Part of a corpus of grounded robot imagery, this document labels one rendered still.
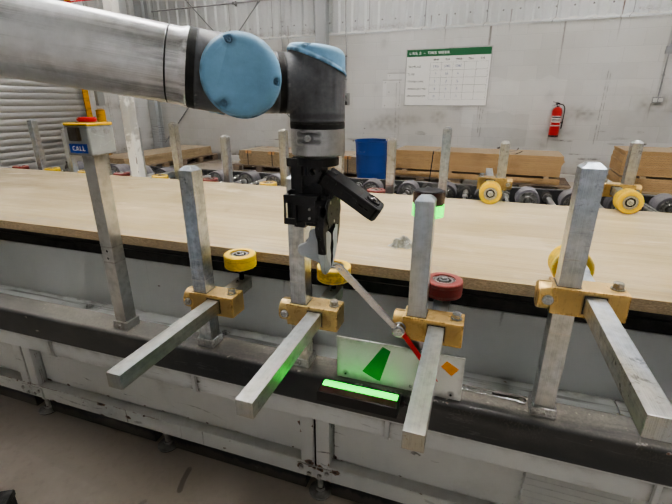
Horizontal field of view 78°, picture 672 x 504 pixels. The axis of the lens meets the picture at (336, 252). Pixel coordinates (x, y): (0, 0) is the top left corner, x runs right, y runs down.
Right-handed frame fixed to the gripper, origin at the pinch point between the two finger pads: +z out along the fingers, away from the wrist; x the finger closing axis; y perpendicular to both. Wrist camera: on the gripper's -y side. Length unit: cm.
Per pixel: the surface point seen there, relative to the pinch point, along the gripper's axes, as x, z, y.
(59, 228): -22, 9, 96
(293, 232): -6.1, -3.9, 9.8
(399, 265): -24.2, 7.5, -9.1
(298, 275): -6.1, 5.4, 9.0
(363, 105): -738, -21, 191
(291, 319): -5.4, 15.6, 10.5
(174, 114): -776, 4, 657
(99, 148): -7, -18, 57
